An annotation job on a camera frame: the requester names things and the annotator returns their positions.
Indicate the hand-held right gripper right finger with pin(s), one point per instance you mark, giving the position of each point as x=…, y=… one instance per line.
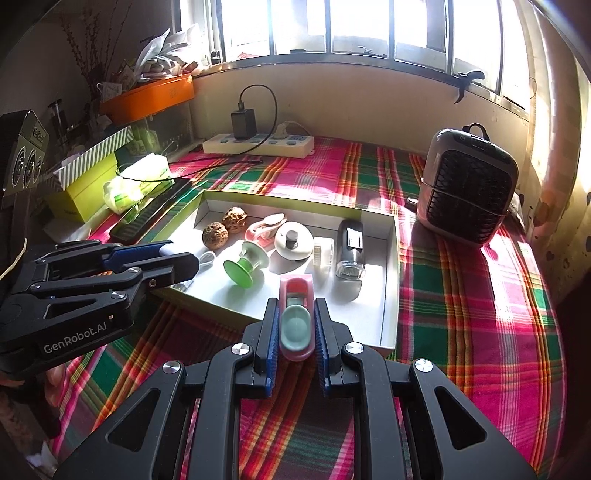
x=322, y=350

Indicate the green spool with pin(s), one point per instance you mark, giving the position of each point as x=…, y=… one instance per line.
x=244, y=267

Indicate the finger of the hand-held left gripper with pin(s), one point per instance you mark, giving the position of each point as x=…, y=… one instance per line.
x=134, y=253
x=175, y=265

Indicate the grey dome gadget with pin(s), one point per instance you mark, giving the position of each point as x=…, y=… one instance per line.
x=295, y=247

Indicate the black window hook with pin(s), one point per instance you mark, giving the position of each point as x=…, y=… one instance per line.
x=466, y=81

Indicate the pile of packets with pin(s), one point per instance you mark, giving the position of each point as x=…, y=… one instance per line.
x=161, y=50

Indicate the heart print curtain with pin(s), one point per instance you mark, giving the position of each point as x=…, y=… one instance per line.
x=554, y=138

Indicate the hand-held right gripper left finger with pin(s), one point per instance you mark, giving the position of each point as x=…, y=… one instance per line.
x=272, y=350

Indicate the glass jar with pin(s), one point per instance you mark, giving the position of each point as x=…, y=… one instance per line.
x=57, y=122

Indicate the green cardboard box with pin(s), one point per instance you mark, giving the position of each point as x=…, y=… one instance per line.
x=323, y=300

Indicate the grey mushroom-shaped gadget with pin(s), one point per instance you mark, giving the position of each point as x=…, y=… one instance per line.
x=166, y=249

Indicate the black bike light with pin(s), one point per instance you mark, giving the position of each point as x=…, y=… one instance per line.
x=351, y=249

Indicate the black charger adapter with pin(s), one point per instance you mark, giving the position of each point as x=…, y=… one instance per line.
x=243, y=122

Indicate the white power strip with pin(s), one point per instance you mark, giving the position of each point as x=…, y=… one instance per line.
x=258, y=144

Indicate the black flat device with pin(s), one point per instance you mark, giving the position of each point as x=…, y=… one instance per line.
x=147, y=212

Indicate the white ribbed bottle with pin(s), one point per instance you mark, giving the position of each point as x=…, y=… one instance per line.
x=323, y=251

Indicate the clear plastic container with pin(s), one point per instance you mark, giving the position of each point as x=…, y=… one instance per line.
x=171, y=129

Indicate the pink clip with teal pad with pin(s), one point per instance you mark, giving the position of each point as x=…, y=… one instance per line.
x=298, y=323

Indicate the green striped box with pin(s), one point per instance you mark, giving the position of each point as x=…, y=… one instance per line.
x=92, y=159

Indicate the person's left hand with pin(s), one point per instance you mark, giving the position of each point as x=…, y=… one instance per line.
x=54, y=376

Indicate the carved walnut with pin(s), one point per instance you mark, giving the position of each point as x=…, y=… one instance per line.
x=236, y=218
x=214, y=233

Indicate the grey desk fan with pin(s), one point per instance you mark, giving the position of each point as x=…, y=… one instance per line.
x=466, y=184

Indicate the dried branches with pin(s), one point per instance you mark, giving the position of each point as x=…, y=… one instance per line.
x=81, y=46

